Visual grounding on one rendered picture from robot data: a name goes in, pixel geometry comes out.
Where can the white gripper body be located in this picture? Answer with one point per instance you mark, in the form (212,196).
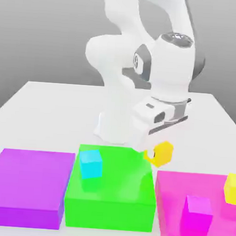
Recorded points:
(140,135)

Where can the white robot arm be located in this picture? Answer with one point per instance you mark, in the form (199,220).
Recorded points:
(168,74)

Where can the small cyan cube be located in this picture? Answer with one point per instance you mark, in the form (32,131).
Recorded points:
(90,165)

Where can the small magenta cube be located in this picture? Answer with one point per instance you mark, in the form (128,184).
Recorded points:
(197,216)

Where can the small yellow cube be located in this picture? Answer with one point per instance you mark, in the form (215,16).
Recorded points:
(233,189)

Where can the large green box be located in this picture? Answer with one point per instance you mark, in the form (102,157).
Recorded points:
(121,189)

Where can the large pink box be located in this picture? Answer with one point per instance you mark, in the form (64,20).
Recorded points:
(170,191)

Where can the large purple box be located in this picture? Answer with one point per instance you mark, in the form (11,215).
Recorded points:
(26,181)

